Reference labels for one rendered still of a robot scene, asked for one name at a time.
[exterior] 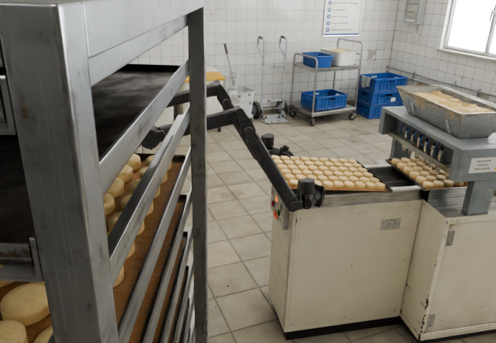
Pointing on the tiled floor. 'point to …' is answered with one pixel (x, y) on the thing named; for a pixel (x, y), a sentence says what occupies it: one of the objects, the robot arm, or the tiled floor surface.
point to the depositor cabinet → (450, 273)
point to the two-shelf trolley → (333, 87)
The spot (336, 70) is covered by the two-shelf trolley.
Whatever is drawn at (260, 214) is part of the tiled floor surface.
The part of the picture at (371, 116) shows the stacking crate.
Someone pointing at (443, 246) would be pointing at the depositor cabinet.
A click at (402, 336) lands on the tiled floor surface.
